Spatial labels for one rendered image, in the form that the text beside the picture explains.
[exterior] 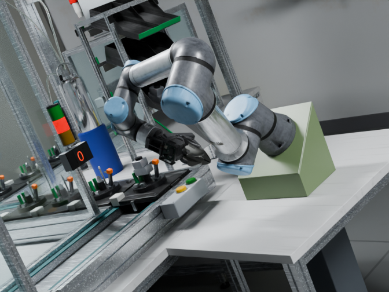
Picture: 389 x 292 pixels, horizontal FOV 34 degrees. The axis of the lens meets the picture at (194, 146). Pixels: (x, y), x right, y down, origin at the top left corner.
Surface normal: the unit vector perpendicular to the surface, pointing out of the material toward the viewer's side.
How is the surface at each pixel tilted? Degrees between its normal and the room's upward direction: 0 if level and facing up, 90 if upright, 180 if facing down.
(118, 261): 90
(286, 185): 90
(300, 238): 0
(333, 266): 90
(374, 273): 0
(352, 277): 90
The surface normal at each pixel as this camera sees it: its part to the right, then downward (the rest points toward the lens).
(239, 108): -0.64, -0.52
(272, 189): -0.61, 0.42
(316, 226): -0.36, -0.90
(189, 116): -0.31, 0.85
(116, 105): -0.24, -0.38
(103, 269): 0.78, -0.17
